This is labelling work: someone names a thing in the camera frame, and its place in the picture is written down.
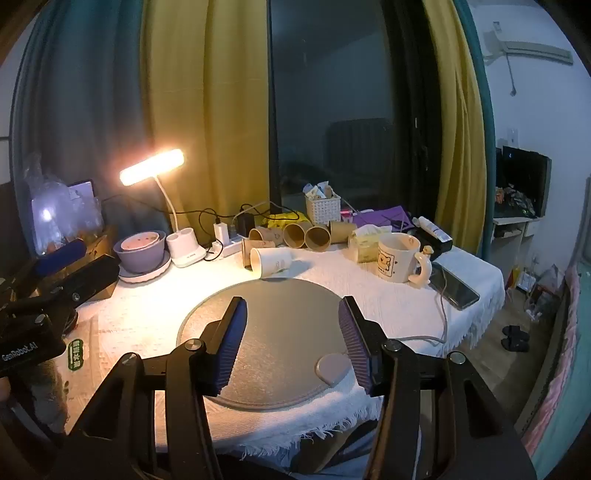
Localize pink blanket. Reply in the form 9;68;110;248
526;263;591;467

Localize white plastic basket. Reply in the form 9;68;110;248
305;191;342;224

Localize grey cable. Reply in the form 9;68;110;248
392;268;450;345

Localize packets in basket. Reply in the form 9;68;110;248
303;181;336;200

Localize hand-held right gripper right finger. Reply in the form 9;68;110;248
338;296;539;480

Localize white power strip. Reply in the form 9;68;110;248
209;237;246;258

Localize teal curtain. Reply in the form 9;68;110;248
10;0;155;232
451;0;498;266

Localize white plate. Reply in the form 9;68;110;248
117;260;172;284

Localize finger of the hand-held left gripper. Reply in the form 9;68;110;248
0;254;120;334
0;240;88;301

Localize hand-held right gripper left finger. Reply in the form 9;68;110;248
46;296;249;480

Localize white desk lamp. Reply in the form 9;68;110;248
119;148;208;268

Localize yellow curtain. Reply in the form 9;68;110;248
421;0;486;256
140;0;271;227

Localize white tube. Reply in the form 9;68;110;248
412;215;454;244

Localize black monitor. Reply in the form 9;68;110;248
501;145;553;219

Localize white fringed tablecloth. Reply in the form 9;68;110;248
69;244;507;462

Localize brown paper cup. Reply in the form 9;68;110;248
241;237;260;269
305;224;332;253
328;220;358;243
248;227;284;246
283;222;311;249

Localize black cable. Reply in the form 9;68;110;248
102;194;296;252

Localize yellow cloth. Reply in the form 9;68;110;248
264;211;311;230

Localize purple bowl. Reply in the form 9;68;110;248
113;231;167;274

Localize white air conditioner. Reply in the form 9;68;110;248
481;31;574;66

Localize wooden box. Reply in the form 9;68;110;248
69;225;117;261

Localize pink bowl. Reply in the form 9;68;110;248
121;231;160;253

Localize white side desk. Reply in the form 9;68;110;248
491;213;542;289

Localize dark window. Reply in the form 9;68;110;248
267;0;432;220

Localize round grey mat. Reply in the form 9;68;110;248
177;278;371;409

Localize black smartphone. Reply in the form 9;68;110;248
428;261;481;311

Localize black box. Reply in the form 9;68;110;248
405;228;452;256

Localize black charger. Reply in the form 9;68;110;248
237;207;255;239

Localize plastic bags on floor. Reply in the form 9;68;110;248
507;262;566;321

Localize white paper cup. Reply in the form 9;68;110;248
250;247;293;280

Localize white mug with figurine handle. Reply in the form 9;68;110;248
377;232;435;290

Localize clear plastic bags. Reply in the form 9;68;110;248
25;154;106;256

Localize yellow tissue pack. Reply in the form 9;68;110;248
347;225;385;264

